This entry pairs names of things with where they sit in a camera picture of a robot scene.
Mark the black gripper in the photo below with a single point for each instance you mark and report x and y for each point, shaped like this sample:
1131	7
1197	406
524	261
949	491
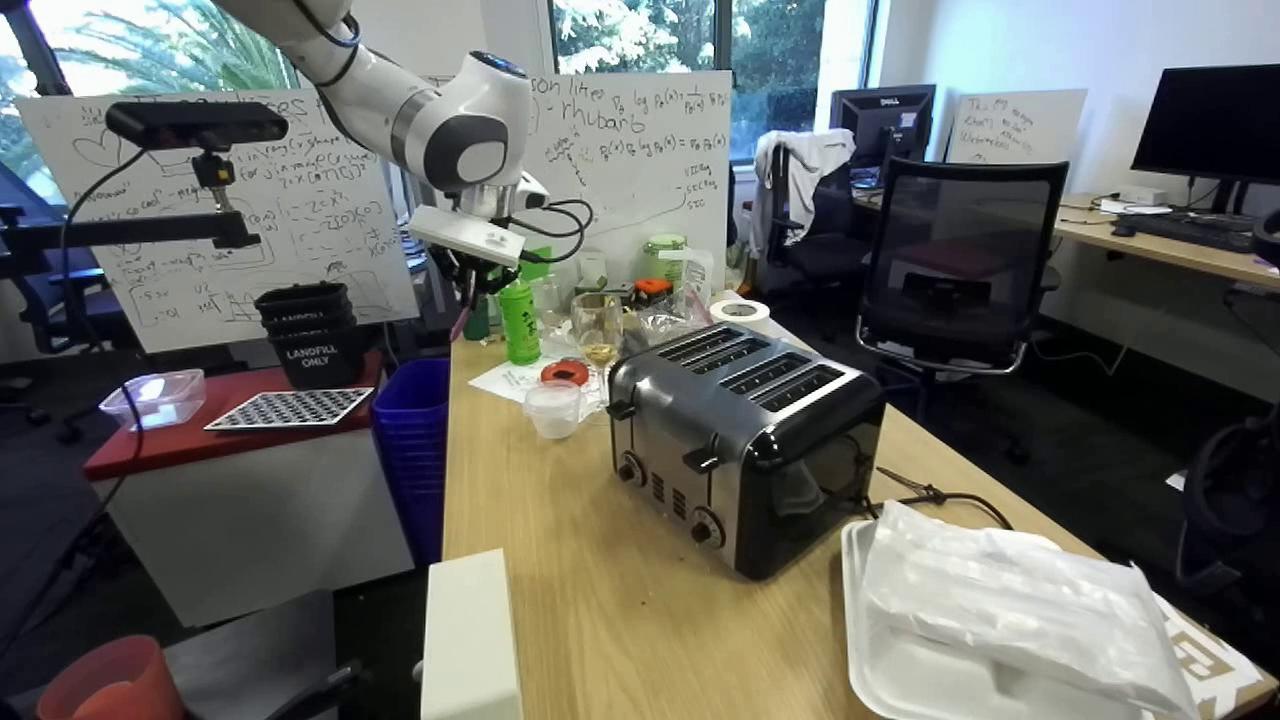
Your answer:
473	273

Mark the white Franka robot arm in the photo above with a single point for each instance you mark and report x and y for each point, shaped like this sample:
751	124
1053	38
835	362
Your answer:
387	94

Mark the green spray bottle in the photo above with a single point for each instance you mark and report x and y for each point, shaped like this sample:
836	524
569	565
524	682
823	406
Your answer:
521	323

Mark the white paper sheet with writing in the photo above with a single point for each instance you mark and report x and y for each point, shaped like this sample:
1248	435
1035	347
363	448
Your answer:
503	382

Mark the clear plastic cup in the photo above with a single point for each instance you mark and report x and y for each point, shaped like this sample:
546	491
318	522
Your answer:
552	409

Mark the large whiteboard with writing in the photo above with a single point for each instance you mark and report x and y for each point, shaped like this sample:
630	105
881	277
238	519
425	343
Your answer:
306	225

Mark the black stacked trays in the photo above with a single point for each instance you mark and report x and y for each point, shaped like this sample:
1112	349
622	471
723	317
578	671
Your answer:
310	332

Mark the blue ribbed plastic bin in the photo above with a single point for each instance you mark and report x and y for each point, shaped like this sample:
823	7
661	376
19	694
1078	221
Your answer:
412	455

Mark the green lidded jar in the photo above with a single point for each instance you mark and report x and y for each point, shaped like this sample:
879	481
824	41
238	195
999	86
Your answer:
661	257

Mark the whiteboard with dense writing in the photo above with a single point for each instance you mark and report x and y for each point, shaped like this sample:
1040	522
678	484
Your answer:
641	145

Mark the checkerboard calibration plate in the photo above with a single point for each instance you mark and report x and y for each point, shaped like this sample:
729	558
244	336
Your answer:
289	409

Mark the white tape roll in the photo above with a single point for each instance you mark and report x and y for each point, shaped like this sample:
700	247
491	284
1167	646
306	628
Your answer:
742	308

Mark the black and silver four-slot toaster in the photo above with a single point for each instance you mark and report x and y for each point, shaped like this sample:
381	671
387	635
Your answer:
746	426

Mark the red topped white table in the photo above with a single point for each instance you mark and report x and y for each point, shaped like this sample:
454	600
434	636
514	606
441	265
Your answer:
253	522

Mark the white coat on chair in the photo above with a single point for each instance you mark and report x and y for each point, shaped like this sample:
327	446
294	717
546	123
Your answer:
802	175

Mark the clear plastic container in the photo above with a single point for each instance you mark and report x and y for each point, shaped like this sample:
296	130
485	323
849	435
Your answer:
152	396

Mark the white rectangular box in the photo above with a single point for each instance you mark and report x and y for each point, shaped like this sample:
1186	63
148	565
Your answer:
471	640

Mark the black monitor with dark screen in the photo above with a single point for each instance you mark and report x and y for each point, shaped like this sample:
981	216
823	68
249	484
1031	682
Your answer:
881	123

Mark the black mesh chair, wide back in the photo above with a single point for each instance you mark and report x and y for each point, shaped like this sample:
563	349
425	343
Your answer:
963	252

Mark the orange red bucket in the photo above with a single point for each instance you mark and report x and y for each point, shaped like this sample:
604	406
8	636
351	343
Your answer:
106	682

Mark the small whiteboard with notes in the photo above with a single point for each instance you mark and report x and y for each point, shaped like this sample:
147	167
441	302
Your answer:
1015	124

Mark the white foam tray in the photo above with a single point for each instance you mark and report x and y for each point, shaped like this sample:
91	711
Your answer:
886	666

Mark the white translucent plastic bag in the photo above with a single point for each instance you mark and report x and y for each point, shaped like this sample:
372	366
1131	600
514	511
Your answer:
1027	600

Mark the wooden desk with metal leg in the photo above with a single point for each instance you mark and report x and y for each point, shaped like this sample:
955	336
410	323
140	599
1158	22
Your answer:
1173	247

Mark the black keyboard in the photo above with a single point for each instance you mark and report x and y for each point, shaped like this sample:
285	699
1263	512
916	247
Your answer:
1182	225

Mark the large black monitor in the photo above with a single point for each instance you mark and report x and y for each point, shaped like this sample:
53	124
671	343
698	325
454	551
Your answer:
1207	123

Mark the black camera bar on stand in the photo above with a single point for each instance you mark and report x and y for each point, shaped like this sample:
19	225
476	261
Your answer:
192	123

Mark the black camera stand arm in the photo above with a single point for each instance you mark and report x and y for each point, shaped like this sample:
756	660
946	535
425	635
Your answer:
134	229

